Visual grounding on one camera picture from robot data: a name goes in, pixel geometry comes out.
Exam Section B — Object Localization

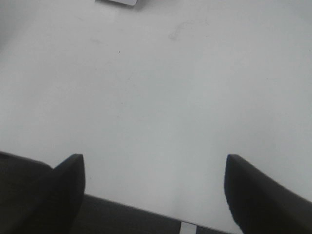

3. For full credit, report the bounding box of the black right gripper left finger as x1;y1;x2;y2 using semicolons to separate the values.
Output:
0;153;85;234

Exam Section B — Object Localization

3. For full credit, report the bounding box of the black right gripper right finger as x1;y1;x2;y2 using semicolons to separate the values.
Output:
224;155;312;234

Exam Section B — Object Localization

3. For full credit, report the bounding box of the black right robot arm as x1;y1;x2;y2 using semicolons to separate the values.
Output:
0;152;312;234

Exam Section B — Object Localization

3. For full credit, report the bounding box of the white microwave oven body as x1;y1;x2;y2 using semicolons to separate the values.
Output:
100;0;137;6

